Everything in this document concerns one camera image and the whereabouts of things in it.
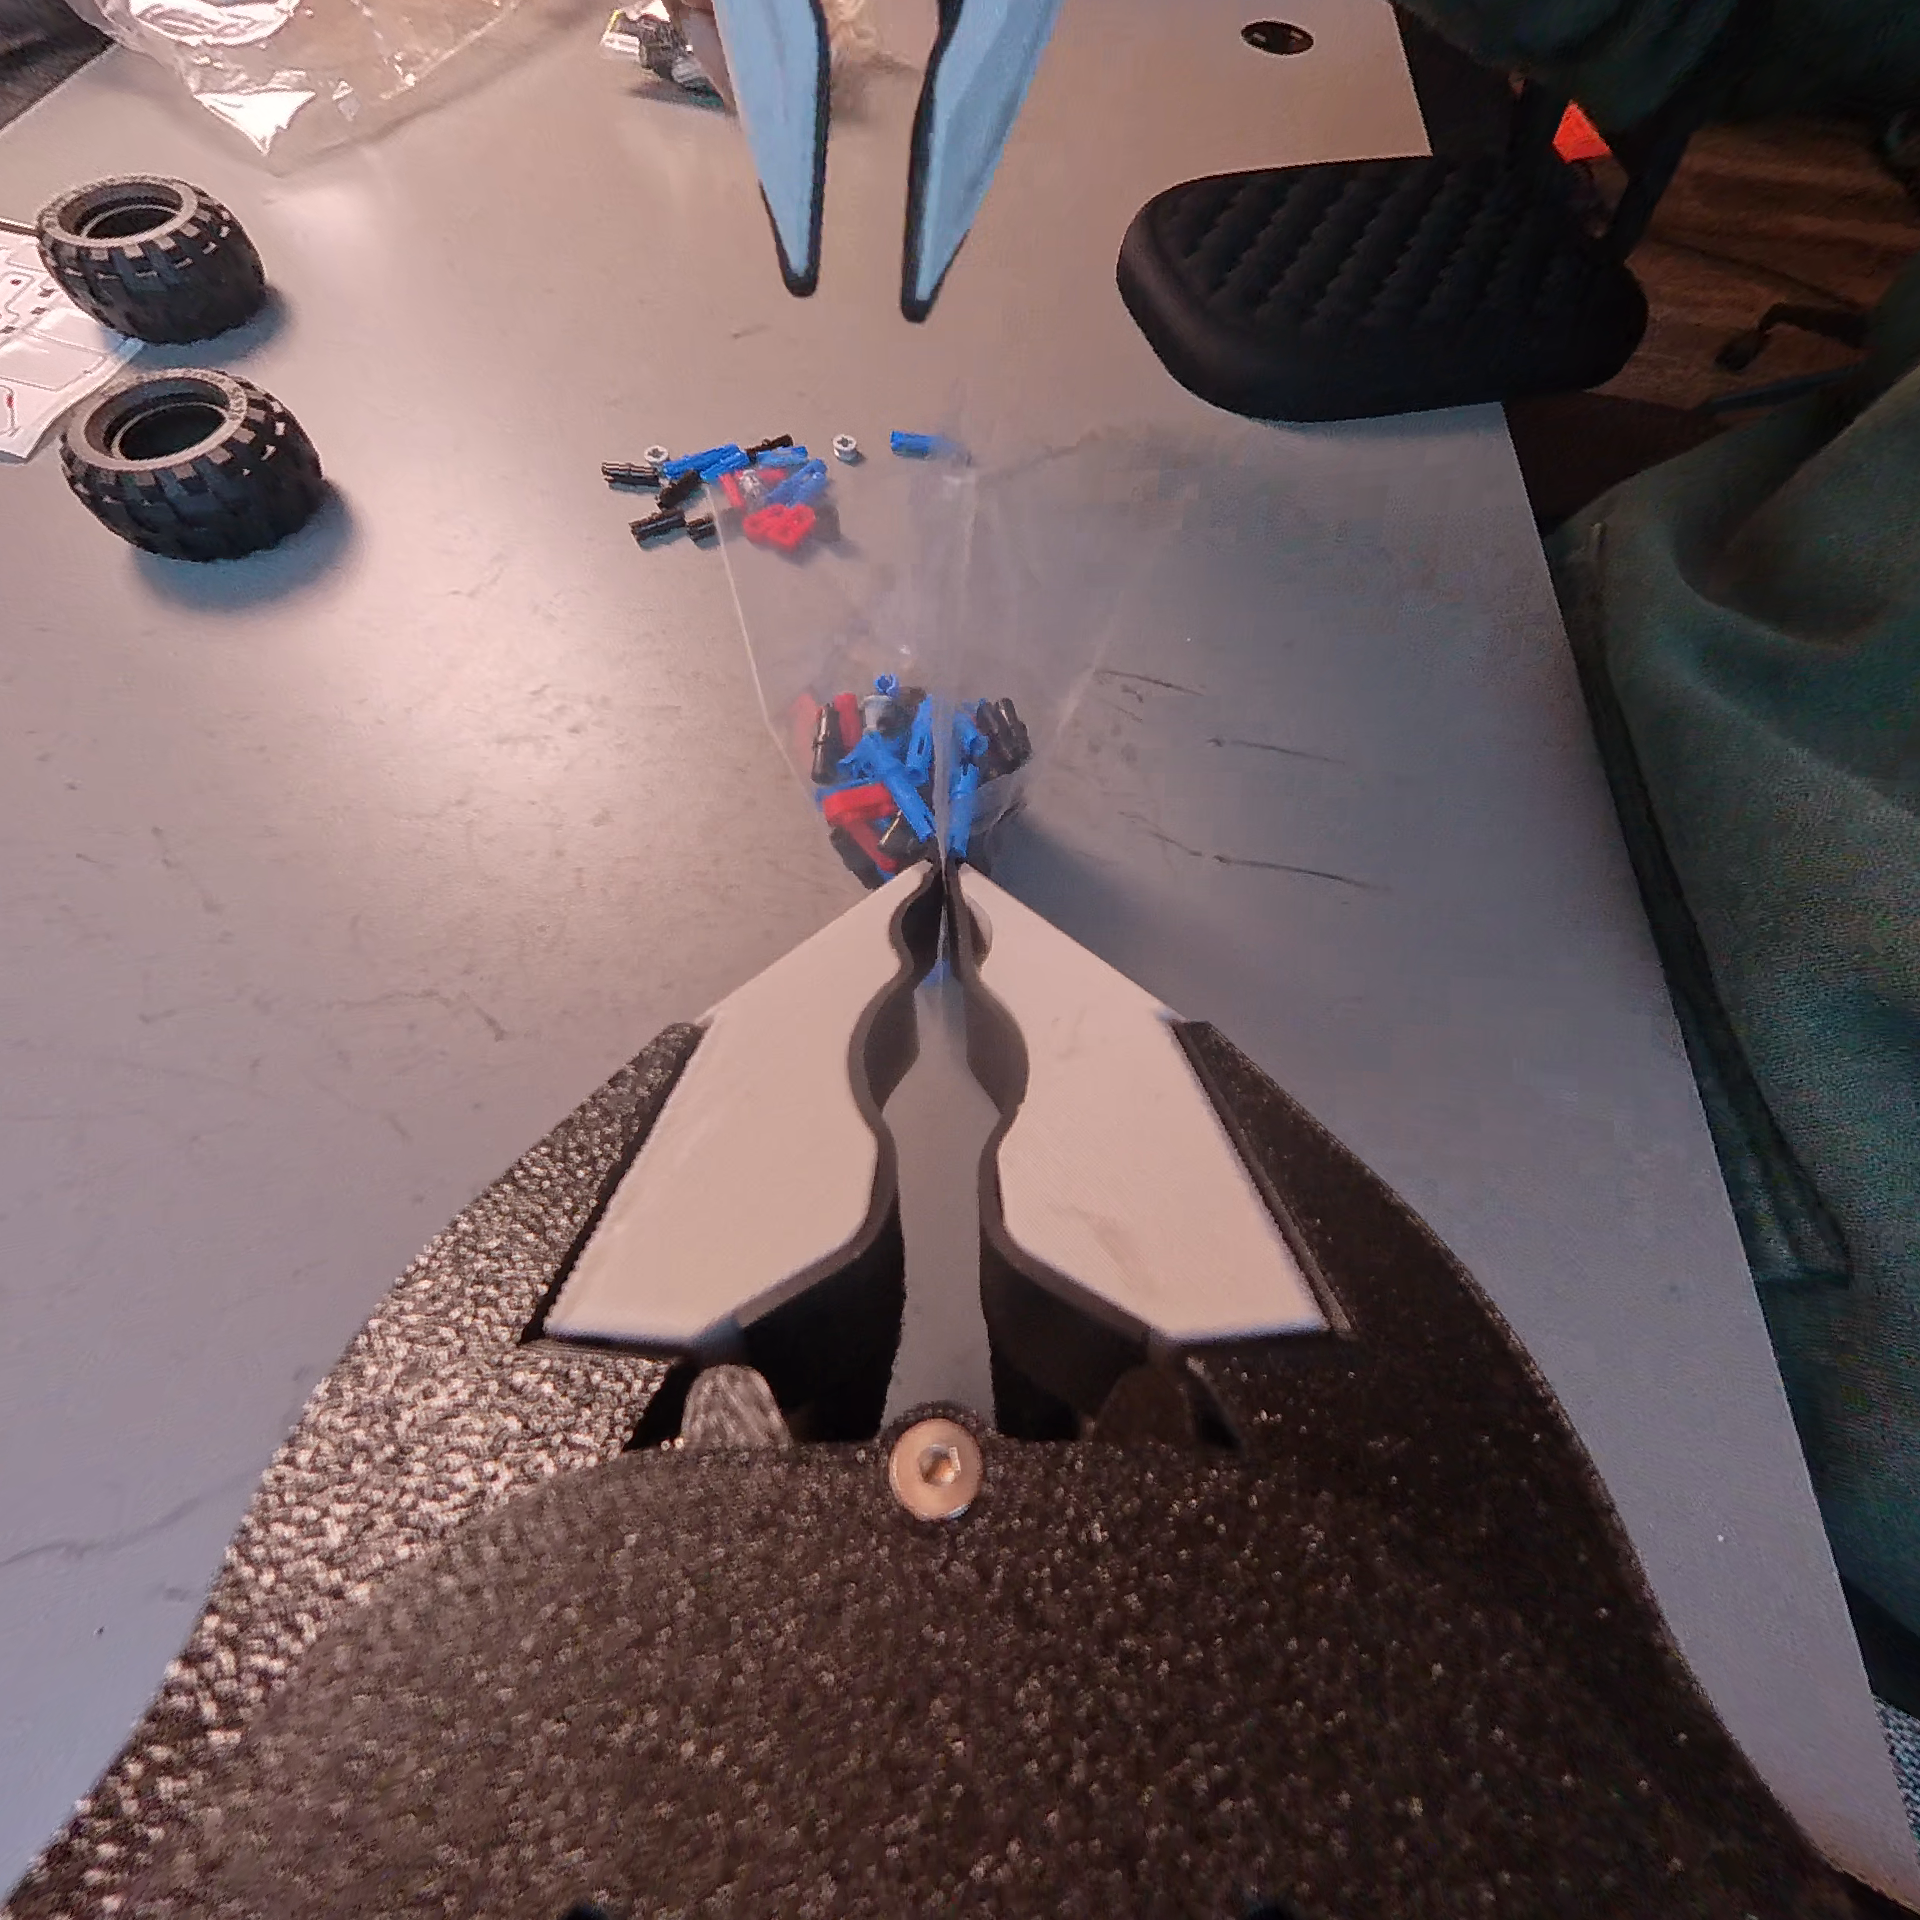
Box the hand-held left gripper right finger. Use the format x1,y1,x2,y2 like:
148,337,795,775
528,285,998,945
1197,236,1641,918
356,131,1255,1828
955,863,1329,1347

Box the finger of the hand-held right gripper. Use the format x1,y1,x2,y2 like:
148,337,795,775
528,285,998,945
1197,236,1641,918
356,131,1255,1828
901,0,1060,321
705,0,837,300

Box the person's right forearm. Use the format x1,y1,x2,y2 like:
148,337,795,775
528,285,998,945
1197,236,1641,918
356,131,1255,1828
1397,0,1920,137

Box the clear plastic bag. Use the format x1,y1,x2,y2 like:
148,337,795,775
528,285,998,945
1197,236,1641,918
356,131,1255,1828
62,0,589,168
716,421,1209,888

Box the person's blue jeans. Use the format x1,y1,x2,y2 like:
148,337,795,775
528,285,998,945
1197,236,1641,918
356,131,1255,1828
1868,1704,1920,1876

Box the white sticker sheet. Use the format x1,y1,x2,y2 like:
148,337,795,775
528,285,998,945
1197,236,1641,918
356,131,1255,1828
0,236,127,461

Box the black toy tyre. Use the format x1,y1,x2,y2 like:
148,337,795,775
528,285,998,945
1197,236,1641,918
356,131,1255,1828
37,176,272,345
62,367,328,561

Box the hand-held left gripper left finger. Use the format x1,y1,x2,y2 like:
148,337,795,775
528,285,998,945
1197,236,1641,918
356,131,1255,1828
550,871,955,1356

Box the crumpled clear plastic bag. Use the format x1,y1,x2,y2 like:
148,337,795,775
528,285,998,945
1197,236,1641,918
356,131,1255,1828
62,0,589,168

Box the large pile of toy pins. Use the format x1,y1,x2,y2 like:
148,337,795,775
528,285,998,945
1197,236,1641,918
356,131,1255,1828
600,427,972,560

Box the black padded armrest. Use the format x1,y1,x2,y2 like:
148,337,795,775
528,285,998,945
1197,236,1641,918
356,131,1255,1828
1117,159,1652,422

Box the small bag of coloured parts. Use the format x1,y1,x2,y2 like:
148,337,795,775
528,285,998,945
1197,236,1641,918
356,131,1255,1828
600,0,728,92

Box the small cluster of toy pins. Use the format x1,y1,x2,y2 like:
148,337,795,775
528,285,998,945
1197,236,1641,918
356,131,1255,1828
793,672,1039,884

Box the grey desk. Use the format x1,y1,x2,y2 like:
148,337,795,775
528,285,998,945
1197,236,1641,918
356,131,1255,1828
0,0,1920,1892

